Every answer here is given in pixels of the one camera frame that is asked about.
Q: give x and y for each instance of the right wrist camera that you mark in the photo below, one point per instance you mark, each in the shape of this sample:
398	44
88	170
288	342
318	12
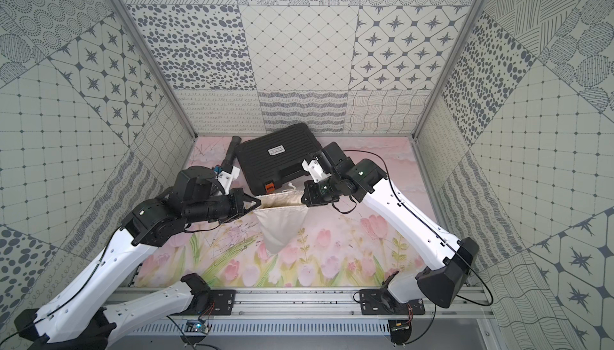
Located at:
316	170

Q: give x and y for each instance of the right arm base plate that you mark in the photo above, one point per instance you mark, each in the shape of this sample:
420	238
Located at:
376	302

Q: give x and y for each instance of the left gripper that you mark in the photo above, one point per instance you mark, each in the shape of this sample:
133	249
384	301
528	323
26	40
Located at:
241	204

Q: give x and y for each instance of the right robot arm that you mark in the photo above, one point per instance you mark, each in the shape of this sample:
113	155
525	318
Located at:
448	259

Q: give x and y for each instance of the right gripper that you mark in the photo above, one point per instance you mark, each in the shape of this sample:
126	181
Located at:
311	196

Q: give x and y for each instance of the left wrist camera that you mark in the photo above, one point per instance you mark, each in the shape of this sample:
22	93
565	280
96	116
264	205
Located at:
226	178

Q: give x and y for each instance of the aluminium mounting rail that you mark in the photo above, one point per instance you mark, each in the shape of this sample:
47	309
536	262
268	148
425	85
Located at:
330	303

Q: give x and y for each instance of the white cloth soil bag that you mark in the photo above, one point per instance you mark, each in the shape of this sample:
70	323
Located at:
281	217

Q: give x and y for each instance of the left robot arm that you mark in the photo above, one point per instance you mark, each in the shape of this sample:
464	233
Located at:
77	318

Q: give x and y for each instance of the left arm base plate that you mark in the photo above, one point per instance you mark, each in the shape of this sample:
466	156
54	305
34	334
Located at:
216	302

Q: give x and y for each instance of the pink floral table mat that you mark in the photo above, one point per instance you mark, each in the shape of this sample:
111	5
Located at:
344	246

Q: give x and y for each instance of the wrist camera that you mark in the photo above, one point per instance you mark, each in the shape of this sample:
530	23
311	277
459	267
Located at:
226	178
316	170

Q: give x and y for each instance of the black plastic tool case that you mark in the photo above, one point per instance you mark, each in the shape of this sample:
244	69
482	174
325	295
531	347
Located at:
270	161

